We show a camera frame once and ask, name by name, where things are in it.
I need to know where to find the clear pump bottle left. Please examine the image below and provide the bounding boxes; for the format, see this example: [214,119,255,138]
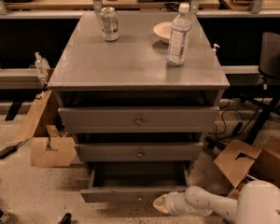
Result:
[35,52,50,77]

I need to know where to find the grey wooden drawer cabinet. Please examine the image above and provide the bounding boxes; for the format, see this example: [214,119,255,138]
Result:
[47,10,231,179]

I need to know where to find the small cardboard box left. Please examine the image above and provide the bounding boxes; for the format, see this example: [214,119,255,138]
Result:
[30,137,77,167]

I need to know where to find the grey drawer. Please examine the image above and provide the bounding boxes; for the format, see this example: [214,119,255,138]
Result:
[58,106,218,134]
[75,142,203,162]
[80,161,190,203]

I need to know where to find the silver green soda can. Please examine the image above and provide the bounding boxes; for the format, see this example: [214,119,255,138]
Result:
[100,7,119,41]

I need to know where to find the black floor cables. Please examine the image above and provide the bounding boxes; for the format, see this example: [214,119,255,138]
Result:
[204,98,250,151]

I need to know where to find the black power adapter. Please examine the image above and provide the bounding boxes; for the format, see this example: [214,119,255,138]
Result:
[0,146,17,160]

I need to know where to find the black office chair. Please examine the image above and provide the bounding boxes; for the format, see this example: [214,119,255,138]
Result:
[240,32,280,145]

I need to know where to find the clear plastic water bottle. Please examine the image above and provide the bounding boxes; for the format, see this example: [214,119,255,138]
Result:
[167,3,192,66]

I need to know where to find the white ceramic bowl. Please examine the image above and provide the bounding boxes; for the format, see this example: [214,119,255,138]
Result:
[153,21,171,44]

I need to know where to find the grey middle drawer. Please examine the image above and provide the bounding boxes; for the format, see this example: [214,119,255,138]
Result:
[75,142,203,162]

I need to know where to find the grey bottom drawer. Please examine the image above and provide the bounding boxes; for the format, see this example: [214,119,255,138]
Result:
[80,161,190,203]

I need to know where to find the open cardboard box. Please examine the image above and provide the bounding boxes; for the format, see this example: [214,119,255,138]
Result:
[215,136,280,199]

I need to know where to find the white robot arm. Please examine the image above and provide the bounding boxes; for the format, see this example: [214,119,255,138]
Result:
[153,180,280,224]

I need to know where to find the grey top drawer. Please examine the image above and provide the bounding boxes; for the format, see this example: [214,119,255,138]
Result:
[58,106,218,134]

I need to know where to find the white pump dispenser right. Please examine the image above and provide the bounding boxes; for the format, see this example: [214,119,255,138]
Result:
[212,43,220,55]

